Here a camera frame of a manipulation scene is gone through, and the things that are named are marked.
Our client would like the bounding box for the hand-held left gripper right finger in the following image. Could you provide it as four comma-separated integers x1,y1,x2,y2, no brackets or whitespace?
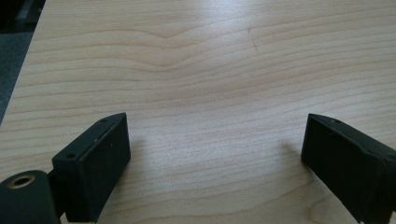
300,113,396,224

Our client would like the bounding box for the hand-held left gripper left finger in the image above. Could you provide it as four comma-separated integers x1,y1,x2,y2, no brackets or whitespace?
47,112,132,224

